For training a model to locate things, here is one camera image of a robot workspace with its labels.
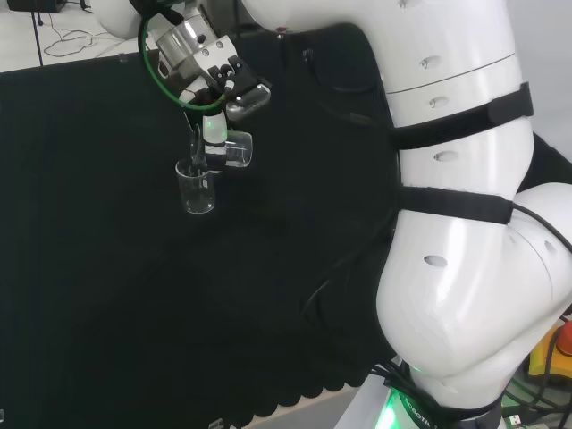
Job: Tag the clear glass beaker with spout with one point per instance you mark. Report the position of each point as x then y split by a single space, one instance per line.
196 199

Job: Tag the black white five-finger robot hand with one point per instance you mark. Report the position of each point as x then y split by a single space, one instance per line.
237 85

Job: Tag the black bench cloth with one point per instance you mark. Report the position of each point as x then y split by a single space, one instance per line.
134 290

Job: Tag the black box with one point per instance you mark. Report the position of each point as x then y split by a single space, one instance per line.
36 4

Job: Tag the small clear glass beaker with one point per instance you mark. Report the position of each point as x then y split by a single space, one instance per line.
239 152

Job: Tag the dark tripod leg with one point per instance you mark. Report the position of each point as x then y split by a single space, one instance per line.
38 36

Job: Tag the yellow stop button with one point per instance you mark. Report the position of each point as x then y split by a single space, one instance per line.
552 353

